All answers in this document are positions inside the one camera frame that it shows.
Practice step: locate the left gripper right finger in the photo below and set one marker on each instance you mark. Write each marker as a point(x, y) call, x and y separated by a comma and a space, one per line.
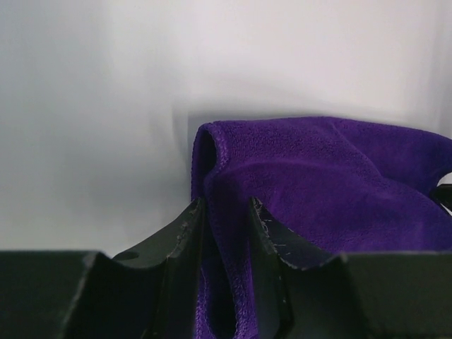
point(302, 291)

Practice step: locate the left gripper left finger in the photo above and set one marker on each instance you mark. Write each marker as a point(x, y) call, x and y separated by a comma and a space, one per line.
point(147, 291)

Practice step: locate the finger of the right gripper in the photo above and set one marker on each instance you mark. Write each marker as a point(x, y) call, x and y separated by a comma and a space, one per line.
point(442, 193)

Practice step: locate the purple microfiber towel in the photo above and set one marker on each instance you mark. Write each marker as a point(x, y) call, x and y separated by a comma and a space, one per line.
point(342, 184)

